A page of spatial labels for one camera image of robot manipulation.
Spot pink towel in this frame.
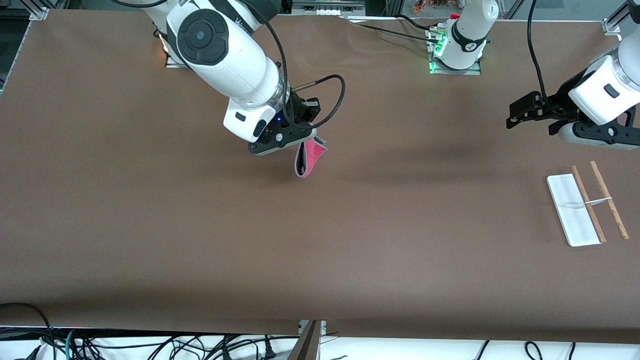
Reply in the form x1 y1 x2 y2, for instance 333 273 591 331
293 138 329 179

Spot white rectangular tray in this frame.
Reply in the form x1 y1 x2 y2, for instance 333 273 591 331
546 160 630 248

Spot grey device white connectors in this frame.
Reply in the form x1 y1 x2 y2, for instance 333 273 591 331
291 0 367 17

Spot brown table cover sheet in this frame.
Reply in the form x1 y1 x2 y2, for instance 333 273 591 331
0 9 640 345

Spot brown wooden beam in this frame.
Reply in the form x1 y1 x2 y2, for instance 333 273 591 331
287 320 323 360

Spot aluminium frame profile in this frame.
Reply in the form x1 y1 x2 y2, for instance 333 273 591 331
602 0 640 36

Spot black arm base cable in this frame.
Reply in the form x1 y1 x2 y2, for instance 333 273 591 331
340 14 441 45

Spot black power plug cable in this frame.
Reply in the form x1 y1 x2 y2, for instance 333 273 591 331
220 334 279 360

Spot aluminium frame corner bracket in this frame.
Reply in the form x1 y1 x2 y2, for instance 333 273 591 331
27 0 51 21

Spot thick black cable loop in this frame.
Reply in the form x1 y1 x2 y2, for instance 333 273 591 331
0 302 56 360

